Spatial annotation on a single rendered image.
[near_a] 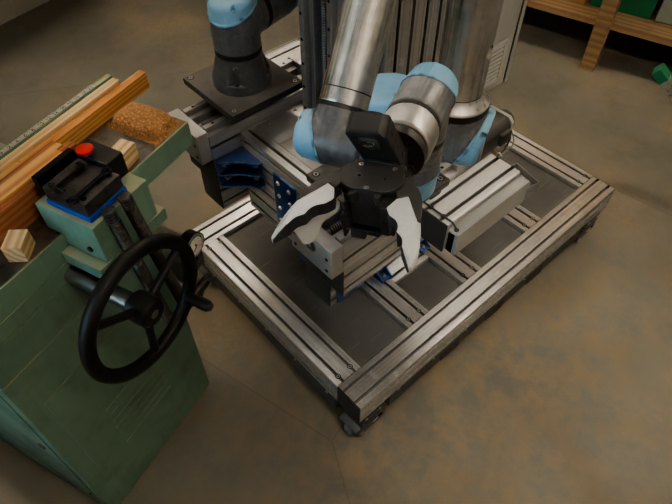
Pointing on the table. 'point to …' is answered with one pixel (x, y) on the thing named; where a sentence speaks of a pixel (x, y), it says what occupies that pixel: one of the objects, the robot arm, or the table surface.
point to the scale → (45, 120)
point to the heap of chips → (144, 123)
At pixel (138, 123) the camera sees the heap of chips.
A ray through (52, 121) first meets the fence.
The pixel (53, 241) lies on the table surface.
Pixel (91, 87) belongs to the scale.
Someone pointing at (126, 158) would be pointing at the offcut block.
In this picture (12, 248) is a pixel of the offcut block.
